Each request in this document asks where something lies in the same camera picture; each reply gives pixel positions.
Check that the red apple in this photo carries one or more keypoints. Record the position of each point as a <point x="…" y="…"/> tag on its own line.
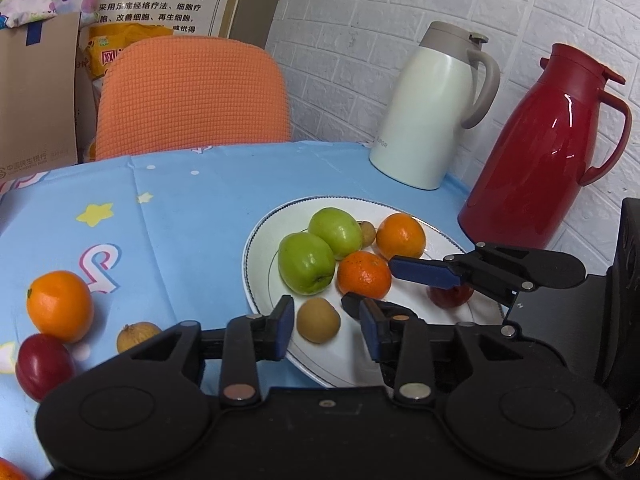
<point x="44" y="366"/>

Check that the white thermos jug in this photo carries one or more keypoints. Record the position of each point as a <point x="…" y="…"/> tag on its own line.
<point x="425" y="110"/>

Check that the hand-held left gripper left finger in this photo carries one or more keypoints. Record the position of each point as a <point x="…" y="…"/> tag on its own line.
<point x="284" y="327"/>

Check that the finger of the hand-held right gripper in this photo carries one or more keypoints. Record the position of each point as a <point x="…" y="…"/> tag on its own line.
<point x="350" y="303"/>
<point x="425" y="270"/>

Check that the large brown longan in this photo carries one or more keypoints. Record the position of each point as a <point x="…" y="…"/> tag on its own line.
<point x="318" y="320"/>

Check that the green apple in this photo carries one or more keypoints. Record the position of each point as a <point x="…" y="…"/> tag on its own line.
<point x="336" y="227"/>
<point x="306" y="263"/>

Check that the blue printed tablecloth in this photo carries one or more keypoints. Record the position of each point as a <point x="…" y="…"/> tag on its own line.
<point x="190" y="220"/>

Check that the red plum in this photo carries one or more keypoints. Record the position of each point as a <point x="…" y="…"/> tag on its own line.
<point x="450" y="296"/>

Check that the small mandarin orange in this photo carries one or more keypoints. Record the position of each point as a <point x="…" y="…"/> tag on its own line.
<point x="364" y="272"/>

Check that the white plate with dark rim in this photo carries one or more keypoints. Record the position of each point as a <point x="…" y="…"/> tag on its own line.
<point x="265" y="260"/>

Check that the red thermos jug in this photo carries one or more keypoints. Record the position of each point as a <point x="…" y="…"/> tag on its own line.
<point x="530" y="160"/>

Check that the brown cardboard box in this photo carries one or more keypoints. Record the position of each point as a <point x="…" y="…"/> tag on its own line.
<point x="35" y="100"/>

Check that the smooth orange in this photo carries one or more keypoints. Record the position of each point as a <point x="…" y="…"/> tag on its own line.
<point x="60" y="306"/>
<point x="400" y="235"/>

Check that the small brown longan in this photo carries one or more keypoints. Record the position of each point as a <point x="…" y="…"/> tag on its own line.
<point x="137" y="336"/>
<point x="368" y="233"/>

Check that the blue tape strip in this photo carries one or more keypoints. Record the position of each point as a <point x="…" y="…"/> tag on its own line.
<point x="32" y="32"/>

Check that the yellow snack bag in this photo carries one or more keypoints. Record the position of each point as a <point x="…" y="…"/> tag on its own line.
<point x="107" y="42"/>

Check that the orange chair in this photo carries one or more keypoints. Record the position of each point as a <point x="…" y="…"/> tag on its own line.
<point x="190" y="100"/>

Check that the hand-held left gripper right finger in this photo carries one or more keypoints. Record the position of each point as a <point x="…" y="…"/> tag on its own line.
<point x="371" y="332"/>

